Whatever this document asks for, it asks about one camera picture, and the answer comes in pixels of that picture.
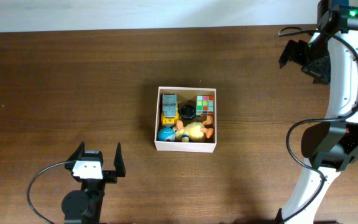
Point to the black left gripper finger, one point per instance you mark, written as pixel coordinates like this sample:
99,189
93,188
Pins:
77,155
119,162

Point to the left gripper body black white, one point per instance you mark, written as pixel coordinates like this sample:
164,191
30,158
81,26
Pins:
109,177

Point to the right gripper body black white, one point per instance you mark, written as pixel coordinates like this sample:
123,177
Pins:
315,58

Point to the blue ball toy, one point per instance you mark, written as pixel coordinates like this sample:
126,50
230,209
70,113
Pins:
166,134

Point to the yellow grey toy truck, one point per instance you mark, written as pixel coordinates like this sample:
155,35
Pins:
170,115

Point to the pink cardboard box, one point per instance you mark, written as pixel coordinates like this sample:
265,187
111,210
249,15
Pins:
185,96

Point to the yellow plush duck toy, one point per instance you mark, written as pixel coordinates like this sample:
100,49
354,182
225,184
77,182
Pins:
195,131

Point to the black round cap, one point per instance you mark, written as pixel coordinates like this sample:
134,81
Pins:
187,112

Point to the colourful puzzle cube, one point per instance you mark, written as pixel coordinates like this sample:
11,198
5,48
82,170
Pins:
204,106

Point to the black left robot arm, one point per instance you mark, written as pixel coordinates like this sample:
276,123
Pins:
84,205

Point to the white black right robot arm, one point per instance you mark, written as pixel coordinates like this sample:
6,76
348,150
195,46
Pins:
329,144

